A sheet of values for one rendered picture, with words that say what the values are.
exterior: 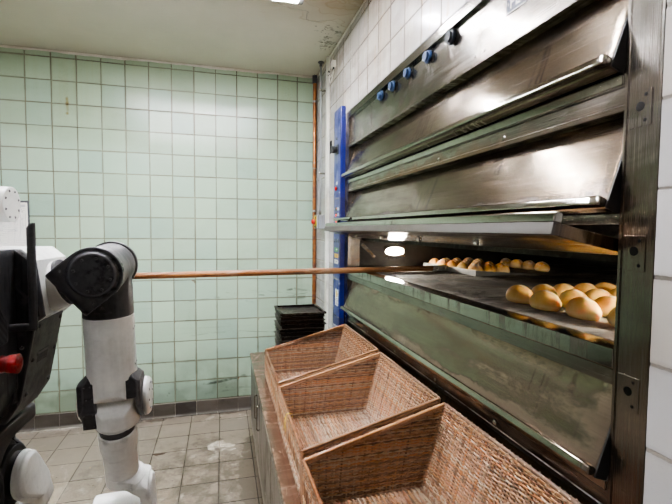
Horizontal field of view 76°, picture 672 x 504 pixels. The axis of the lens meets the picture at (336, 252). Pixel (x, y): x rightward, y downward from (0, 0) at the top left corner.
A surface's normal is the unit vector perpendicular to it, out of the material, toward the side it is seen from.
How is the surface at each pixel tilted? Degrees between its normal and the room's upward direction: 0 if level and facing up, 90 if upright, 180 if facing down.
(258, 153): 90
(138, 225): 90
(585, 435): 70
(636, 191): 90
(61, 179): 90
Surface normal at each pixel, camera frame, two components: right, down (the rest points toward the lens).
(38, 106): 0.25, 0.05
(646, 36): -0.97, 0.00
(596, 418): -0.91, -0.33
